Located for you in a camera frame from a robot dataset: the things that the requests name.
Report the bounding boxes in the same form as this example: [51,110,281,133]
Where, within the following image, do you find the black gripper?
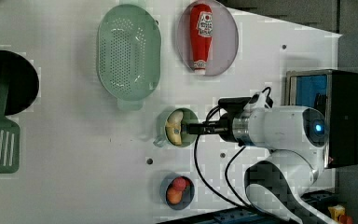
[185,113,237,143]

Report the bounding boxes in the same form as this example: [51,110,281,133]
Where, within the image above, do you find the yellow plush banana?
[165,110,184,146]

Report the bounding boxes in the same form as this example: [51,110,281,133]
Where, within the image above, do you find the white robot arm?
[182,91,338,224]

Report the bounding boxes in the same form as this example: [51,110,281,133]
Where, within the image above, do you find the green mug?
[153,107,199,147]

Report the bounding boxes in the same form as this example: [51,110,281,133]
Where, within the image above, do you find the red toy fruit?
[172,177,190,191]

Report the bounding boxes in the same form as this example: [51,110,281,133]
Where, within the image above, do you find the small grey fruit bowl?
[159,173,195,210]

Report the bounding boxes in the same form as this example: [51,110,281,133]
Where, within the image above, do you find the orange toy fruit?
[166,188,183,204]

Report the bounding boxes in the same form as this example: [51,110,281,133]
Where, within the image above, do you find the red plush ketchup bottle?
[189,4,213,75]

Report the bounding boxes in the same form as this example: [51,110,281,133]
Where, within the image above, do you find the silver toaster oven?
[284,69,358,169]

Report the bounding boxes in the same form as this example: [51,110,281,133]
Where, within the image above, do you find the green perforated colander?
[98,4,161,101]

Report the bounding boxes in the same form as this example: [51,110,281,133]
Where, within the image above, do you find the black frying pan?
[0,50,39,116]

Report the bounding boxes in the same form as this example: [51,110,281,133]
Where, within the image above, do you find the green slotted spatula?
[0,76,21,174]

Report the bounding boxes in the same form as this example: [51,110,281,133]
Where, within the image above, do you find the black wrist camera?
[218,97,251,114]

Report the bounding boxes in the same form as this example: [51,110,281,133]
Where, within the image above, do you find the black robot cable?
[193,86,274,216]

